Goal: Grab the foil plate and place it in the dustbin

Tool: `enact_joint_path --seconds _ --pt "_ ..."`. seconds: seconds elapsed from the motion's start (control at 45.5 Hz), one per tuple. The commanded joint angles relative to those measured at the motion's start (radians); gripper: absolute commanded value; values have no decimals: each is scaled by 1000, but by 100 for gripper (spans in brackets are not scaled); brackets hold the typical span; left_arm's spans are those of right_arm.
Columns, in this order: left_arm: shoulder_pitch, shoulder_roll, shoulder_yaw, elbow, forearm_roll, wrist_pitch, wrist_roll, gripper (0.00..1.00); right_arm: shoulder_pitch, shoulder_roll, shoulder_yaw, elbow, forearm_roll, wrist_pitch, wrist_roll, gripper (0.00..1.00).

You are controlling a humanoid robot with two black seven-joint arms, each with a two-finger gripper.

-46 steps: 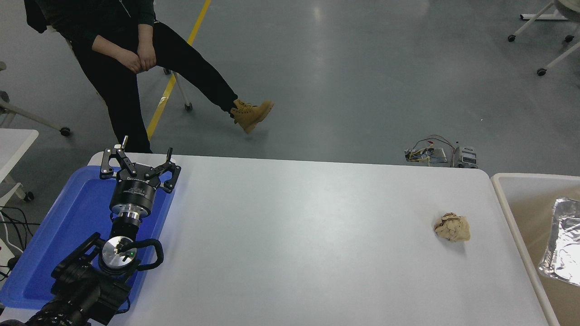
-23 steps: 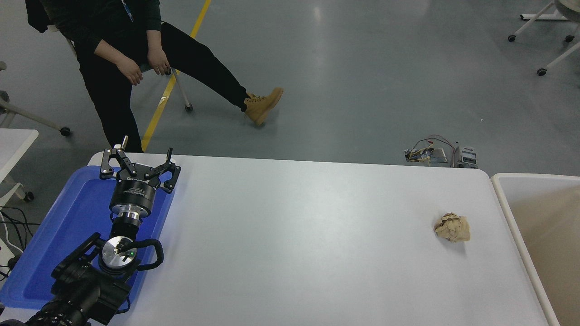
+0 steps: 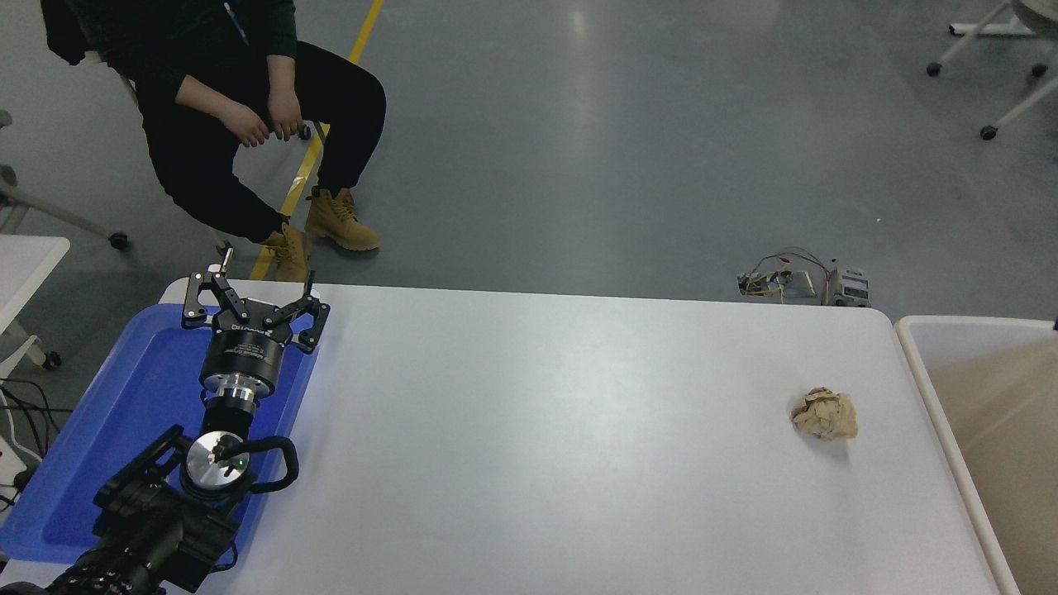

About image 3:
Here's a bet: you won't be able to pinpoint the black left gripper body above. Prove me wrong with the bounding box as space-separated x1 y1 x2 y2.
201 307 292 391

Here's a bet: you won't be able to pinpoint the person's right hand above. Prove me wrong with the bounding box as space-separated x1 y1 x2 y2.
219 102 272 149

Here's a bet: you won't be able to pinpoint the person's left hand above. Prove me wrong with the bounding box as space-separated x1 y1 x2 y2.
266 88 305 142

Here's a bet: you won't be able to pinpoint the person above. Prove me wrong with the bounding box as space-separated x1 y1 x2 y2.
62 0 388 283

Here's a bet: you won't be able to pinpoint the blue plastic tray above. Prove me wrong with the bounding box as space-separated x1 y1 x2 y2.
0 302 322 567

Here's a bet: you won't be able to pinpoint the white chair base with casters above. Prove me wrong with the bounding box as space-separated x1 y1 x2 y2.
0 112 129 249

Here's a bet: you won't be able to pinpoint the white side table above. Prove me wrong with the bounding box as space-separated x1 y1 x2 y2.
0 235 71 369

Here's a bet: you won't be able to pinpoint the grey seat wheeled chair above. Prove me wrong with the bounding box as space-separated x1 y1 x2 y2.
83 48 315 255

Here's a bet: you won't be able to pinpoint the white power strip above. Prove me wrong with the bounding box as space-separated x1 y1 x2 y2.
0 434 38 505

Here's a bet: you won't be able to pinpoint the black jacket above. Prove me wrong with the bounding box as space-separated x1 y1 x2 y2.
41 0 92 67

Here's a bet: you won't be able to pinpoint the crumpled tan paper ball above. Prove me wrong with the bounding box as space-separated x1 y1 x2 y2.
790 388 859 443

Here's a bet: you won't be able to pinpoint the small silver device box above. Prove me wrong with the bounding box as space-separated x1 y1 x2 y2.
829 263 871 308

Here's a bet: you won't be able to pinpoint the large pale bin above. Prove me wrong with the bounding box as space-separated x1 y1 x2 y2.
895 317 1058 595

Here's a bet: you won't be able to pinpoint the black cables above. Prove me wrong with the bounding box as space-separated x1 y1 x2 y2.
0 376 71 464

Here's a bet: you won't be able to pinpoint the circuit board with wires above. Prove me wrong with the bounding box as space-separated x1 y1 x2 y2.
737 246 830 302

